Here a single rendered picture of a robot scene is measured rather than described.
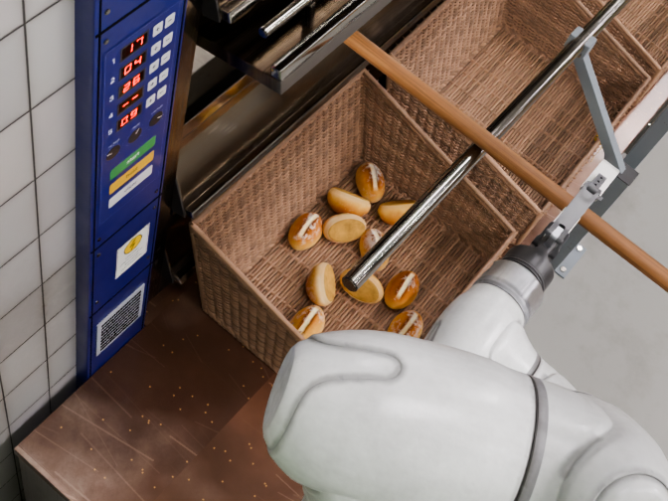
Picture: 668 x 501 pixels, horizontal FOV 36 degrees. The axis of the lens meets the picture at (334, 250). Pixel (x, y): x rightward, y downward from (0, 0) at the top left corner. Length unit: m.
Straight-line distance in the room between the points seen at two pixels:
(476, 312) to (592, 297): 1.80
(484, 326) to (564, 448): 0.57
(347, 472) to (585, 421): 0.19
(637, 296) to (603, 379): 0.32
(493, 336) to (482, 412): 0.58
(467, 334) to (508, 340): 0.06
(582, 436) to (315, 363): 0.21
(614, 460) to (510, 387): 0.09
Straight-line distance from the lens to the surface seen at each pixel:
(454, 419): 0.77
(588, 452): 0.79
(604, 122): 2.07
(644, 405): 3.07
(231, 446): 2.04
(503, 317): 1.37
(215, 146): 1.81
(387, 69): 1.75
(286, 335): 1.96
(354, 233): 2.23
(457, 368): 0.79
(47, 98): 1.25
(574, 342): 3.05
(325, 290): 2.12
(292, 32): 1.46
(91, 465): 2.01
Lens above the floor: 2.50
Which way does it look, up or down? 59 degrees down
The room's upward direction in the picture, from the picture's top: 24 degrees clockwise
